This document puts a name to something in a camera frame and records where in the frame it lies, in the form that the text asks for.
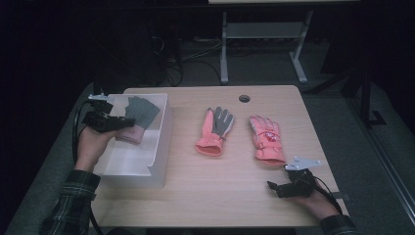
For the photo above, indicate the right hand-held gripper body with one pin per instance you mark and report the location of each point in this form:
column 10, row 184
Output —
column 300, row 182

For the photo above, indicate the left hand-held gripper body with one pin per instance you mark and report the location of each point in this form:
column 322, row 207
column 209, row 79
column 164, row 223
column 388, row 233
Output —
column 99, row 119

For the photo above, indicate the white cardboard box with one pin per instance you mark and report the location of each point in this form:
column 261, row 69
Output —
column 130, row 156

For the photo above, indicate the person's right hand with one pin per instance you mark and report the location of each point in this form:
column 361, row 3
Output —
column 318, row 204

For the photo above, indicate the person's left hand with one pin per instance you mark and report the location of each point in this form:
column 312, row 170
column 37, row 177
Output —
column 91, row 147

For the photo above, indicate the black tape strip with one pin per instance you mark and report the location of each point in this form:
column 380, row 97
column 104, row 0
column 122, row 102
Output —
column 342, row 197

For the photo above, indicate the pink padded ski glove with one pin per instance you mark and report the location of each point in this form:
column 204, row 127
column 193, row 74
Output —
column 268, row 140

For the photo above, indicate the pink glove with grey palm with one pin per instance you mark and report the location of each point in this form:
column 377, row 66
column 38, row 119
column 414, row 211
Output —
column 208, row 137

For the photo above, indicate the grey aluminium rail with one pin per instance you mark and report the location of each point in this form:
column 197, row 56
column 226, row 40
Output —
column 385, row 163

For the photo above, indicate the grey metal desk frame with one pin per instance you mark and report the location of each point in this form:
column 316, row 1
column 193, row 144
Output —
column 261, row 31

